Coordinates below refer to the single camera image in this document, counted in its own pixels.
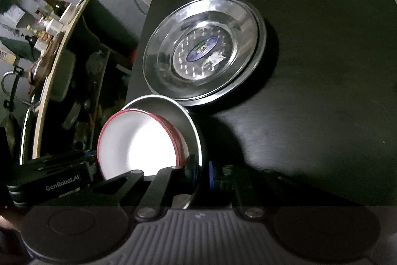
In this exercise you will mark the large steel plate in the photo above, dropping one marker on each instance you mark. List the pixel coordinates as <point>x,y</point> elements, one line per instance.
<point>262,35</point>

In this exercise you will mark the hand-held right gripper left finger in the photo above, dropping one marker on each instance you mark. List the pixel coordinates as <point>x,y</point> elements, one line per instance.
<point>192,173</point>

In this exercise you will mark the steel bowl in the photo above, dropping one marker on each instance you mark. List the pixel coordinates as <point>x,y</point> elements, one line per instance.
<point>186,125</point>

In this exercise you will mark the wooden shelf board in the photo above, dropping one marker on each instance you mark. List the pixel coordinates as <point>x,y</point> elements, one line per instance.
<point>57,66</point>

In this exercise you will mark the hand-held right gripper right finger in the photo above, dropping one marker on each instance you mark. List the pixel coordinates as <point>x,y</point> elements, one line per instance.
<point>211,175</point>

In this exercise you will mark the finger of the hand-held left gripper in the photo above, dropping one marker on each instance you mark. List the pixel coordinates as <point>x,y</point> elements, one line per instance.
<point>91,154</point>

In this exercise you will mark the dark glass bottle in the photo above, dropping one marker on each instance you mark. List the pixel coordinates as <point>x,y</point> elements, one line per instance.
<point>55,5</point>

